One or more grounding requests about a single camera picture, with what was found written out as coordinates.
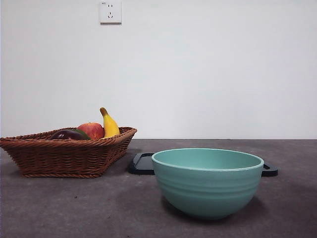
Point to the red apple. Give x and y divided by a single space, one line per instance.
92 130

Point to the black rectangular tray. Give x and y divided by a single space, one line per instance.
141 166

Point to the teal ribbed bowl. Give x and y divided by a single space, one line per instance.
208 191

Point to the white wall socket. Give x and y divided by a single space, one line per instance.
110 12

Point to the yellow banana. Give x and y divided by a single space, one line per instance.
110 126

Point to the green fruit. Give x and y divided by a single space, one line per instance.
85 135

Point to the brown wicker basket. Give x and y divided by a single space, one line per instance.
62 158

